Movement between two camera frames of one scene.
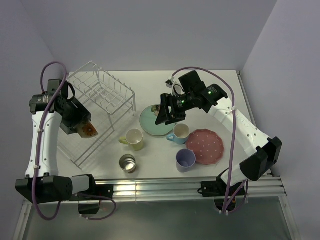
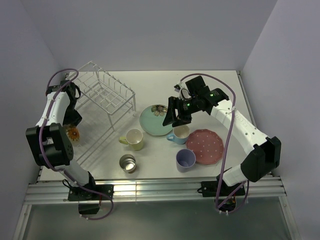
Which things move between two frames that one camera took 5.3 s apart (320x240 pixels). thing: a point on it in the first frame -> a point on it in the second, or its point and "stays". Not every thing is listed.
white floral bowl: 86,129 -> 72,132
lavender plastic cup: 185,159 stays
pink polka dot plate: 207,146 stays
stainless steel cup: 127,162 stays
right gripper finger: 172,121 -> 183,121
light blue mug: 180,134 stays
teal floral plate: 147,120 stays
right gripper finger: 164,115 -> 171,115
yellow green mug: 134,138 stays
